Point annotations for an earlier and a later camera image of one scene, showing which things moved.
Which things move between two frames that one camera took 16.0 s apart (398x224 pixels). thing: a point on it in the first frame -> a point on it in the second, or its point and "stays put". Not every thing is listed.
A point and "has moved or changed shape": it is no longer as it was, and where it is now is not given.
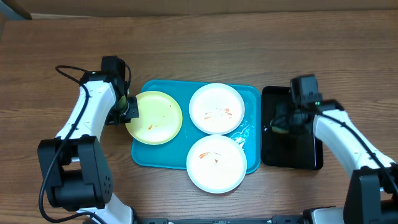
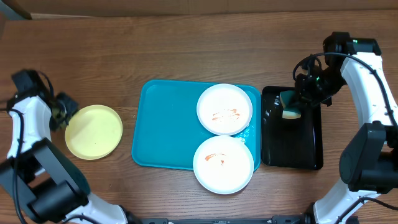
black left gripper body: (125, 111) -> (67, 109)
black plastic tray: (288, 139) stays put
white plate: (217, 108) has moved or changed shape
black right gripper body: (287, 119) -> (321, 88)
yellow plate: (160, 118) has moved or changed shape
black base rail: (277, 219) stays put
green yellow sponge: (278, 130) has moved or changed shape
